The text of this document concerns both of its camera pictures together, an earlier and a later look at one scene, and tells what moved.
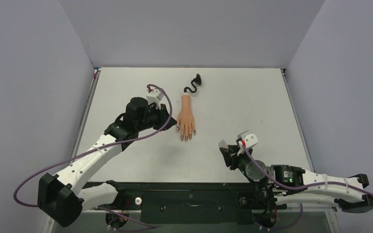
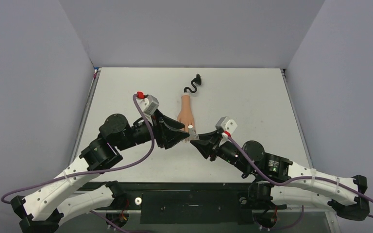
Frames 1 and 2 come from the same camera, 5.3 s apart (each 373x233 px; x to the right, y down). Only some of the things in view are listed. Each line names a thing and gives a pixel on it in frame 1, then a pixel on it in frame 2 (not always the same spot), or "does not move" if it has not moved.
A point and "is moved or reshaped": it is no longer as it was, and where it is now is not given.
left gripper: [162, 113] → [167, 131]
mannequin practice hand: [185, 118] does not move
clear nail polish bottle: [223, 144] is moved or reshaped
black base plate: [190, 203] does not move
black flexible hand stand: [197, 79] does not move
